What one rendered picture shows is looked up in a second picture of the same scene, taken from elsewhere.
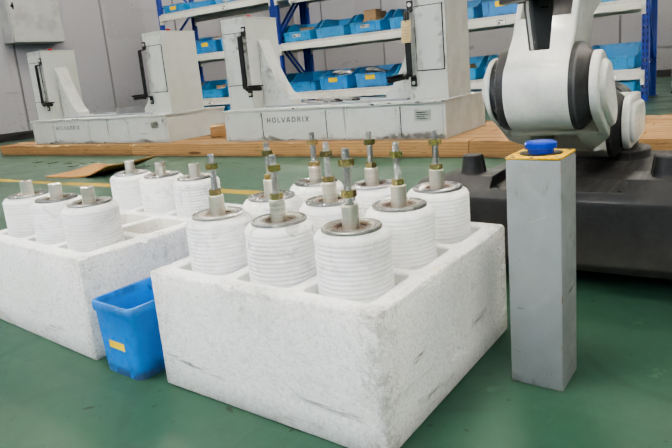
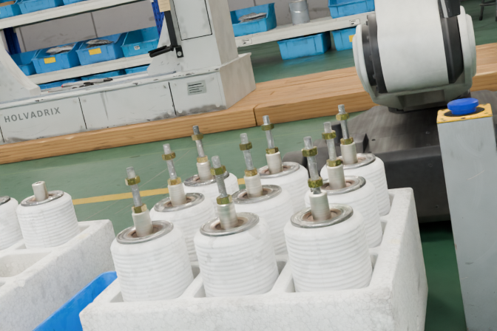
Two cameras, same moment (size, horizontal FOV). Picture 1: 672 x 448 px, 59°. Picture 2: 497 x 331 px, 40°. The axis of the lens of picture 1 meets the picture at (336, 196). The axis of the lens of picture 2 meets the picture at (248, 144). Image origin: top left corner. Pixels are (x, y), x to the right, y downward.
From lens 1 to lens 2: 30 cm
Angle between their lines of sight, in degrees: 17
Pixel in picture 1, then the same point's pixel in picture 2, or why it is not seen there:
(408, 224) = (360, 202)
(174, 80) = not seen: outside the picture
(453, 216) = (377, 188)
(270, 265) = (239, 273)
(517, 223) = (456, 182)
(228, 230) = (170, 247)
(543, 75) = (418, 37)
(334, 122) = (92, 109)
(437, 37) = (198, 1)
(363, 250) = (350, 236)
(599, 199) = not seen: hidden behind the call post
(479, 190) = not seen: hidden behind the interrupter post
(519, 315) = (468, 270)
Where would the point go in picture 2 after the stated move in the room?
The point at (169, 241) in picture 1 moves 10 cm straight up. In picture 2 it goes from (44, 278) to (28, 218)
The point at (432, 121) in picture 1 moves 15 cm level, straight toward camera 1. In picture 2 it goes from (208, 93) to (212, 96)
